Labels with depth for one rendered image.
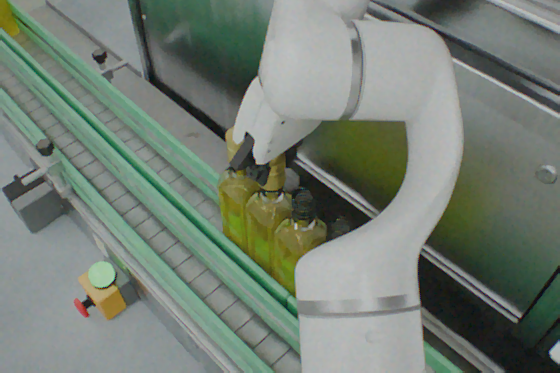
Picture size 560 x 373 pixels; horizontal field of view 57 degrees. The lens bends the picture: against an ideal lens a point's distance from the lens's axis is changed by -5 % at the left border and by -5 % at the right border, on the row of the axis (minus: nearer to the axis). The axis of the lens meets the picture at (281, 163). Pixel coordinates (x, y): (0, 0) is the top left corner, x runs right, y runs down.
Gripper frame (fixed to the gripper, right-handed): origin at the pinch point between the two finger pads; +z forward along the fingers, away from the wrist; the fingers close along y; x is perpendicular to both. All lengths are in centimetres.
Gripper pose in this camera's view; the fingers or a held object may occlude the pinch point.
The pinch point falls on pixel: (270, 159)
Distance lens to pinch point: 64.4
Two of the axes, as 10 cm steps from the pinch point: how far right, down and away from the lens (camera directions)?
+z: -1.8, 5.2, 8.4
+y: -7.2, 5.1, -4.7
